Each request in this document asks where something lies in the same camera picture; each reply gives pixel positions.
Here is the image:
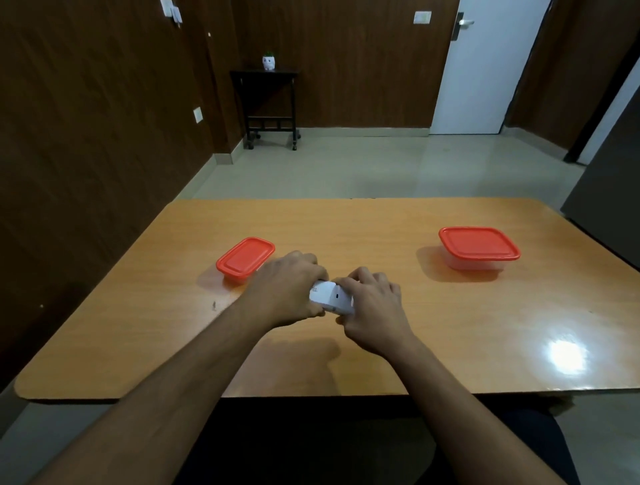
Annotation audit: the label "person's left hand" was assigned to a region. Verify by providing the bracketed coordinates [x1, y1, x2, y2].
[239, 250, 331, 330]

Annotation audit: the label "person's right hand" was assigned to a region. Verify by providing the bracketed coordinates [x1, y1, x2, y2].
[332, 266, 416, 358]

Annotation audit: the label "white remote control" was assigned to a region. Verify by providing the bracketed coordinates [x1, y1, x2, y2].
[308, 280, 356, 316]

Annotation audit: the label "red-lidded plastic container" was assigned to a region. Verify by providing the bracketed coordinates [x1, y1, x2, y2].
[441, 249, 507, 273]
[221, 259, 267, 286]

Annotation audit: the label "person's right forearm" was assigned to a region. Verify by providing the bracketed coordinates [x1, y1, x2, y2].
[372, 332, 569, 485]

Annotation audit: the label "person's left forearm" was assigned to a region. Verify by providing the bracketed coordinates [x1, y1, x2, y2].
[29, 297, 281, 485]

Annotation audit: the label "person's black trousers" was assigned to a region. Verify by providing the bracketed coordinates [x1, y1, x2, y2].
[172, 394, 581, 485]

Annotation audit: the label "black wheeled side table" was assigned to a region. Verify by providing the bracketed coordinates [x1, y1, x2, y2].
[229, 69, 302, 151]

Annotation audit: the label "grey refrigerator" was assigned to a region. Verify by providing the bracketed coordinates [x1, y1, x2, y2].
[561, 75, 640, 273]

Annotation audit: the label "white door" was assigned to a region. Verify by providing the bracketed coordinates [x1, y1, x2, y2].
[429, 0, 551, 135]

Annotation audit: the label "silver door handle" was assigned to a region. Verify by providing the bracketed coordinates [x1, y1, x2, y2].
[451, 11, 475, 41]

